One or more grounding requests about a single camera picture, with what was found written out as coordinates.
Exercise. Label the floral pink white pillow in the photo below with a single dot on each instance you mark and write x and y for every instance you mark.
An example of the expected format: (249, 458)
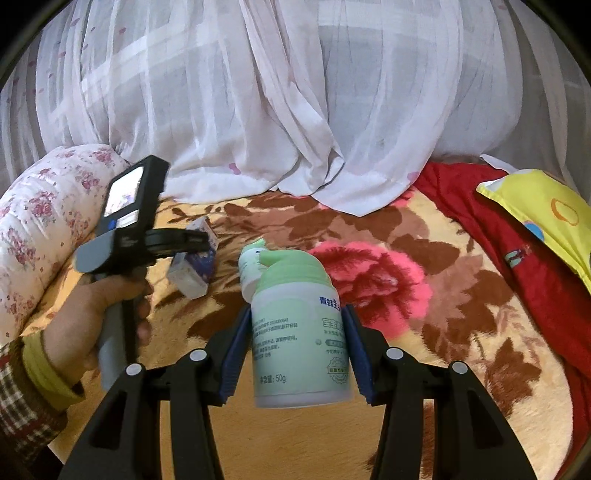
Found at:
(45, 215)

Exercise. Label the blue white medicine box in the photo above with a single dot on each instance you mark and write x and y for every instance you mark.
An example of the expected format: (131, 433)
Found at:
(191, 273)

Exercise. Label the person left hand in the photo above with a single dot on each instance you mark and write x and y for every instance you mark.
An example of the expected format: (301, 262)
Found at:
(70, 338)

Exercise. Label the plaid sleeve forearm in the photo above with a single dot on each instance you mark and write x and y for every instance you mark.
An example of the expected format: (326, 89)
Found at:
(34, 398)

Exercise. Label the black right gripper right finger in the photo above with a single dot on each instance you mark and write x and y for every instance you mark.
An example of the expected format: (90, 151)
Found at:
(473, 439)

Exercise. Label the yellow patterned pillow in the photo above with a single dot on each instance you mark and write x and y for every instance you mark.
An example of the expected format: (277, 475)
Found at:
(549, 209)

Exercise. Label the yellow floral fleece blanket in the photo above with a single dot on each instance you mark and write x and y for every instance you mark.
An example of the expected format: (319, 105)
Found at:
(410, 272)

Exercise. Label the green pump lotion bottle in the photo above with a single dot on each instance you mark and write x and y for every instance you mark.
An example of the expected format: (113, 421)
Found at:
(299, 352)

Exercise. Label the sheer white curtain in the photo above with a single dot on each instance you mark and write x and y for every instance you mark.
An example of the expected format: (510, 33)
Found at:
(345, 101)

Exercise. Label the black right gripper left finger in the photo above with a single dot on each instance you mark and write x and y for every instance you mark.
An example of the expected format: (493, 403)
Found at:
(122, 438)

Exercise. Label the red cloth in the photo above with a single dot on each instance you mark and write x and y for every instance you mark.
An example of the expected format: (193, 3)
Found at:
(552, 293)

